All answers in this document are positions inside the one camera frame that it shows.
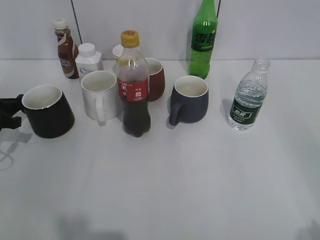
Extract white ceramic mug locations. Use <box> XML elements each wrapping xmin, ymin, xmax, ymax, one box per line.
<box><xmin>80</xmin><ymin>70</ymin><xmax>122</xmax><ymax>125</ymax></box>

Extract green soda bottle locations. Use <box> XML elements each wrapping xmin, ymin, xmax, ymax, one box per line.
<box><xmin>188</xmin><ymin>0</ymin><xmax>218</xmax><ymax>79</ymax></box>

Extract dark red ceramic mug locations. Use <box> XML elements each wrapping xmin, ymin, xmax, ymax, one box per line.
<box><xmin>145</xmin><ymin>57</ymin><xmax>166</xmax><ymax>102</ymax></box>

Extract black ceramic mug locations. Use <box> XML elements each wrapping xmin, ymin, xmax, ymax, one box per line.
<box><xmin>16</xmin><ymin>84</ymin><xmax>75</xmax><ymax>139</ymax></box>

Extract clear water bottle green label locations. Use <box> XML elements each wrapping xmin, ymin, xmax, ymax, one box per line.
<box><xmin>228</xmin><ymin>57</ymin><xmax>270</xmax><ymax>131</ymax></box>

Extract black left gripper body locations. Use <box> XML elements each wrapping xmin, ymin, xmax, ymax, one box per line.
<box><xmin>0</xmin><ymin>96</ymin><xmax>23</xmax><ymax>130</ymax></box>

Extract black cable on wall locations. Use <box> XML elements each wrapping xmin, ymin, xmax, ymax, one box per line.
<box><xmin>70</xmin><ymin>0</ymin><xmax>84</xmax><ymax>45</ymax></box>

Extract brown coffee drink bottle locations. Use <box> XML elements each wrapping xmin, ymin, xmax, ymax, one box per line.
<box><xmin>53</xmin><ymin>18</ymin><xmax>79</xmax><ymax>79</ymax></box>

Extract white plastic bottle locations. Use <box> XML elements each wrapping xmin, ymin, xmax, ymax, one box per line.
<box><xmin>75</xmin><ymin>43</ymin><xmax>104</xmax><ymax>79</ymax></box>

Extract cola bottle yellow cap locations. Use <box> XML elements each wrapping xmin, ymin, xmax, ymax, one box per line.
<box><xmin>116</xmin><ymin>29</ymin><xmax>151</xmax><ymax>137</ymax></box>

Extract dark blue ceramic mug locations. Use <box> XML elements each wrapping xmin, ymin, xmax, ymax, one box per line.
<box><xmin>169</xmin><ymin>75</ymin><xmax>209</xmax><ymax>126</ymax></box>

